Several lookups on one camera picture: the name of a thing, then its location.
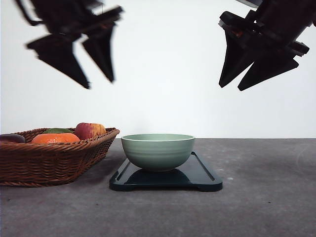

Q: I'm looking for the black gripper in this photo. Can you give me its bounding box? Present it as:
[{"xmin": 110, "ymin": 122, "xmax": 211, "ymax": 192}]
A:
[
  {"xmin": 218, "ymin": 0, "xmax": 316, "ymax": 91},
  {"xmin": 15, "ymin": 0, "xmax": 124, "ymax": 89}
]

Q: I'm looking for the light green ceramic bowl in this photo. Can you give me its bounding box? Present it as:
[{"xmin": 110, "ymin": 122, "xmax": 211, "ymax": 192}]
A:
[{"xmin": 121, "ymin": 133, "xmax": 195, "ymax": 171}]

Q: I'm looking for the brown wicker basket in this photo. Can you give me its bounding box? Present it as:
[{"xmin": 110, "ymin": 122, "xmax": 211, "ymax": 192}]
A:
[{"xmin": 0, "ymin": 127, "xmax": 120, "ymax": 187}]

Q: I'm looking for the red yellow apple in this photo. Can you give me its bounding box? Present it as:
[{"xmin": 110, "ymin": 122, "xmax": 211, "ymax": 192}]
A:
[{"xmin": 75, "ymin": 122, "xmax": 107, "ymax": 140}]

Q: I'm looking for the green fruit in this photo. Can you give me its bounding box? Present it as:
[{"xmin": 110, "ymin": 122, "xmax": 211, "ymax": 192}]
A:
[{"xmin": 43, "ymin": 128, "xmax": 73, "ymax": 133}]

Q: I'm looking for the orange tangerine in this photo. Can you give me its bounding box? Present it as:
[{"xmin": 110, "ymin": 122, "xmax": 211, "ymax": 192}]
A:
[{"xmin": 31, "ymin": 133, "xmax": 80, "ymax": 143}]

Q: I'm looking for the dark purple fruit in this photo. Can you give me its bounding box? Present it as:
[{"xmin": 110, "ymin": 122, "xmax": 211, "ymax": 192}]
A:
[{"xmin": 0, "ymin": 134, "xmax": 25, "ymax": 143}]

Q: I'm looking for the dark blue rectangular tray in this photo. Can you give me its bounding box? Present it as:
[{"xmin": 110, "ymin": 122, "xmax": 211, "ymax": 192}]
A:
[{"xmin": 109, "ymin": 151, "xmax": 223, "ymax": 192}]

